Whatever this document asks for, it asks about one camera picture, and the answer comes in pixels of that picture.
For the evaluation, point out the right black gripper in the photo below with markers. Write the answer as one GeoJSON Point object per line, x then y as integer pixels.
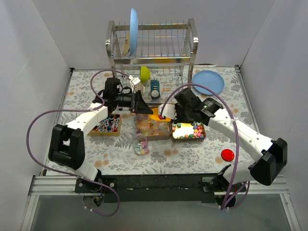
{"type": "Point", "coordinates": [179, 113]}

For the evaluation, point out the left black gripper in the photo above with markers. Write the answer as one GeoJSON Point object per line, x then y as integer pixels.
{"type": "Point", "coordinates": [137, 102]}

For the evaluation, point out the yellow plastic scoop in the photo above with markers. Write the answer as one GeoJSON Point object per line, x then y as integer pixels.
{"type": "Point", "coordinates": [155, 114]}

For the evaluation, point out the star candy tin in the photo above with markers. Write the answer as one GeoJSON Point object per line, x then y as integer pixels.
{"type": "Point", "coordinates": [188, 132]}

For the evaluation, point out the popsicle candy tin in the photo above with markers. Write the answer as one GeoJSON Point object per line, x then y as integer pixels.
{"type": "Point", "coordinates": [153, 130]}

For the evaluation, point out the clear glass jar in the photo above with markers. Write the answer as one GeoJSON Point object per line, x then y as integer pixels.
{"type": "Point", "coordinates": [141, 144]}

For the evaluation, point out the steel dish rack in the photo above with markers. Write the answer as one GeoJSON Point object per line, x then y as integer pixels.
{"type": "Point", "coordinates": [168, 49]}

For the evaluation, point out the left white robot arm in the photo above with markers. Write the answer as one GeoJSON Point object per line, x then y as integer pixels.
{"type": "Point", "coordinates": [67, 147]}

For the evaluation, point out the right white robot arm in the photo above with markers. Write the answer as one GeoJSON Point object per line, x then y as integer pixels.
{"type": "Point", "coordinates": [269, 156]}

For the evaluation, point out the patterned bowl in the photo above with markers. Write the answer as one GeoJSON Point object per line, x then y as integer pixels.
{"type": "Point", "coordinates": [141, 88]}

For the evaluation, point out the teal white mug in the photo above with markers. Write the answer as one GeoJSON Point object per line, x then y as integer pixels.
{"type": "Point", "coordinates": [155, 89]}

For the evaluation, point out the yellow-green bowl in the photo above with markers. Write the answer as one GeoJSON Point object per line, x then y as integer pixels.
{"type": "Point", "coordinates": [145, 74]}

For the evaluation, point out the small blue plate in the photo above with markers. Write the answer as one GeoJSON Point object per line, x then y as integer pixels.
{"type": "Point", "coordinates": [209, 79]}

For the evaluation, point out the red jar lid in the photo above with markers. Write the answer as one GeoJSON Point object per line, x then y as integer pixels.
{"type": "Point", "coordinates": [227, 155]}

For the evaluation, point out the beige plate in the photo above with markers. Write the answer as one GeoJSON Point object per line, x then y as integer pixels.
{"type": "Point", "coordinates": [126, 45]}

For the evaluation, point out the large blue plate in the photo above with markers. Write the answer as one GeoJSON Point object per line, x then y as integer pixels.
{"type": "Point", "coordinates": [134, 23]}

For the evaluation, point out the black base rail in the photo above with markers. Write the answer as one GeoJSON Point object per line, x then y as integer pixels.
{"type": "Point", "coordinates": [155, 188]}

